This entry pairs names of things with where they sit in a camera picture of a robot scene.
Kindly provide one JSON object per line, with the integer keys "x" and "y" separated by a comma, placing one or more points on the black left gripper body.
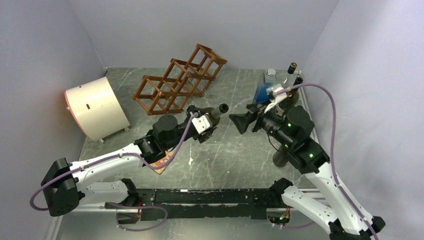
{"x": 202, "y": 137}

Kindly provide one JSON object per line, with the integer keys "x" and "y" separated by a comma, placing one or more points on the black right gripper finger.
{"x": 255, "y": 109}
{"x": 243, "y": 120}

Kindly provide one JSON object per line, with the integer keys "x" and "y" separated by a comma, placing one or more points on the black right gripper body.
{"x": 271, "y": 124}

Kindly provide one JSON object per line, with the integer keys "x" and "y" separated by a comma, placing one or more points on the green bottle silver cap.
{"x": 213, "y": 114}

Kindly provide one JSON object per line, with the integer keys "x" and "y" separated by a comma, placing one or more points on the brown wooden wine rack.
{"x": 182, "y": 80}

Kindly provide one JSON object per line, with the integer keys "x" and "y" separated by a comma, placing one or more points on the brown bottle gold foil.
{"x": 280, "y": 157}

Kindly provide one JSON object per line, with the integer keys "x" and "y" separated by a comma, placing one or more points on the blue clear plastic bottle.
{"x": 267, "y": 79}

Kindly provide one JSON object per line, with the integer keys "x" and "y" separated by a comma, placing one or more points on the dark green wine bottle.
{"x": 293, "y": 96}

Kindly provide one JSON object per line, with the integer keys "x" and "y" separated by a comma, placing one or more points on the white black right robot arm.
{"x": 343, "y": 218}

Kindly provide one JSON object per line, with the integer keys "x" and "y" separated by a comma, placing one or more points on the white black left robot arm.
{"x": 67, "y": 185}

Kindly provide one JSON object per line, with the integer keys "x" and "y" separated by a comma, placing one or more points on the white cone lamp shade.
{"x": 96, "y": 109}

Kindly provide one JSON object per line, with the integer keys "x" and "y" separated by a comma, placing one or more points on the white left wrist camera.
{"x": 202, "y": 123}

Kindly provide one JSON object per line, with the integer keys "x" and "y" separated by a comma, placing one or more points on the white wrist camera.
{"x": 202, "y": 123}
{"x": 275, "y": 96}

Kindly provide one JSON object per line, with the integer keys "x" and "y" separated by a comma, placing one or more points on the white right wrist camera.
{"x": 275, "y": 96}

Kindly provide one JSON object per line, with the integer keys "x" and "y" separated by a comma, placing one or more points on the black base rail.
{"x": 255, "y": 203}

